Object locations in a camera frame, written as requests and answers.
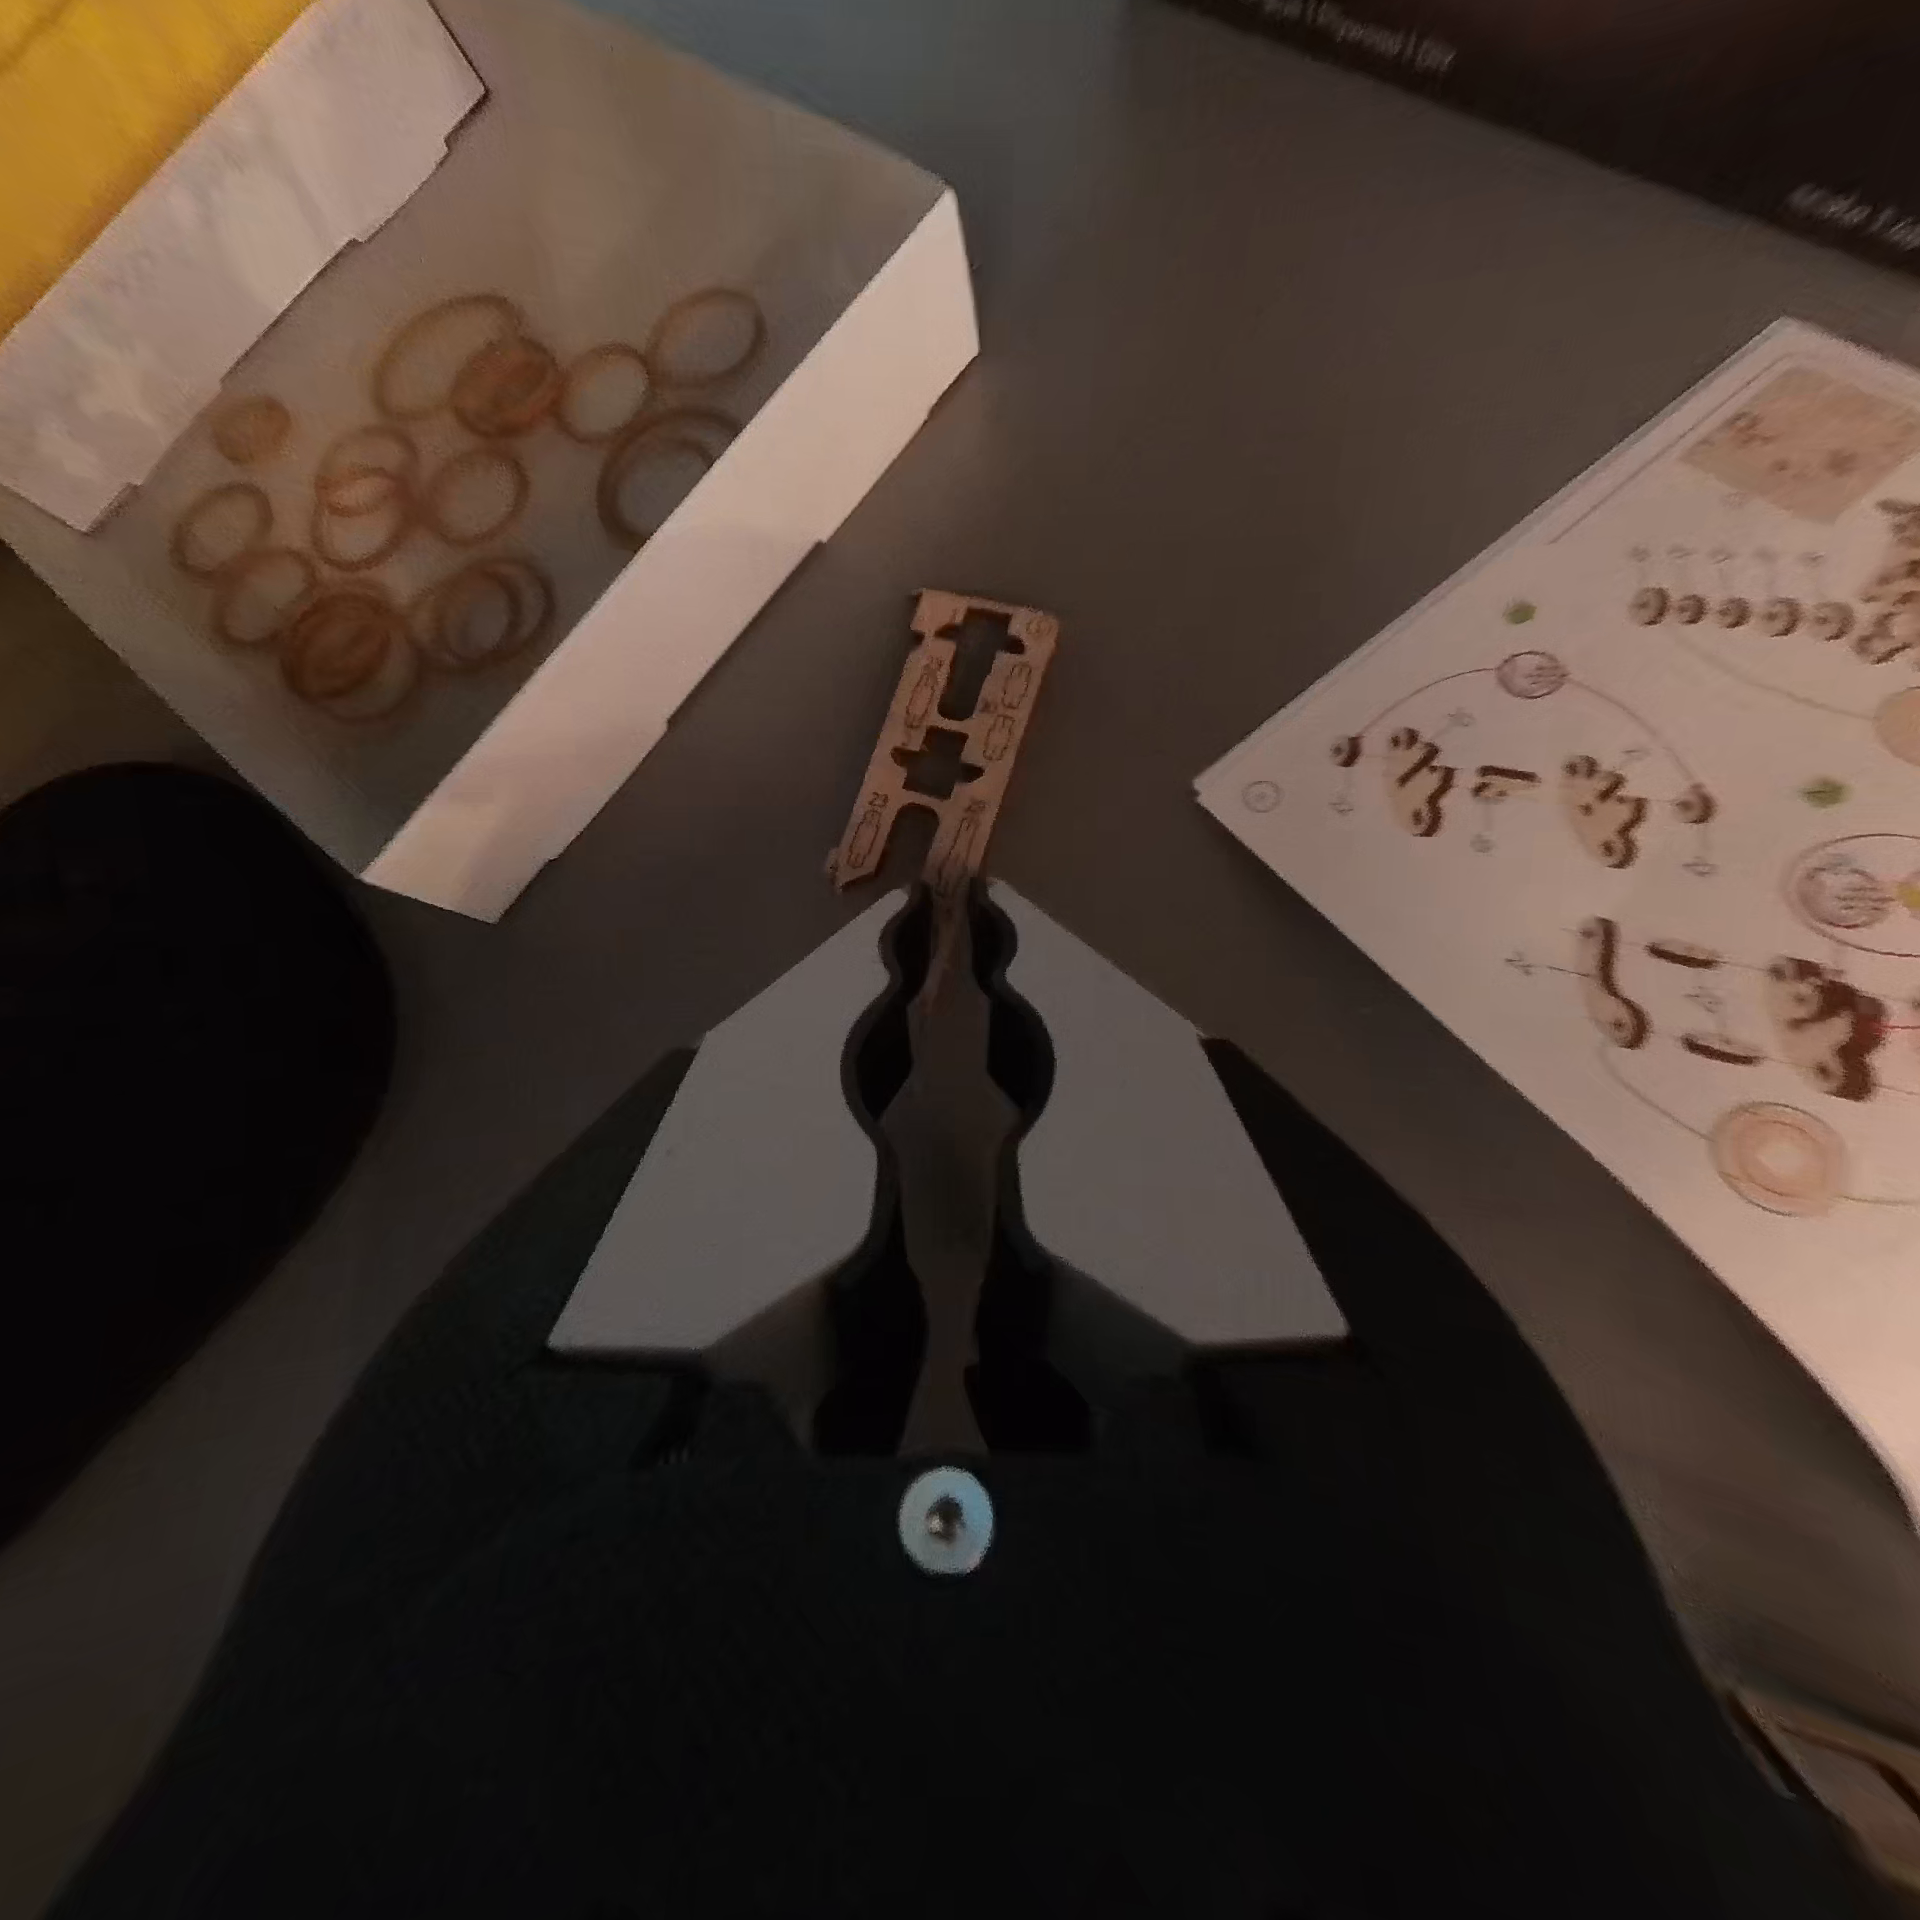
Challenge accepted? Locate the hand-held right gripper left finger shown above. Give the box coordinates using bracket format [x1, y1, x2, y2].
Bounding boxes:
[547, 882, 934, 1453]

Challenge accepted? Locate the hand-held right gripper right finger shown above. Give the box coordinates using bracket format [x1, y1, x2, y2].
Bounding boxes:
[968, 878, 1354, 1453]

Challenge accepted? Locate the small wooden part strip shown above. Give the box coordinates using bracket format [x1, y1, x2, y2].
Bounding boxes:
[825, 590, 1064, 1050]

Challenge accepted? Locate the black model kit box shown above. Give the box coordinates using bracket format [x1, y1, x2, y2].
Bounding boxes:
[1170, 0, 1920, 271]

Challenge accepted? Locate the illustrated instruction booklet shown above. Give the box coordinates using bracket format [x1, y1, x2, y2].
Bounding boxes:
[1197, 317, 1920, 1846]

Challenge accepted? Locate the dark rounded object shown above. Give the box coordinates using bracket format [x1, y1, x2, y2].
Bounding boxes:
[0, 760, 401, 1546]

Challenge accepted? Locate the pile of tan rubber bands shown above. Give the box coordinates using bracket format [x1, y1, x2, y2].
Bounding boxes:
[168, 285, 770, 722]

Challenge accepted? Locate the white cardboard box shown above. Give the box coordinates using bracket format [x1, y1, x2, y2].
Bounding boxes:
[0, 0, 982, 921]

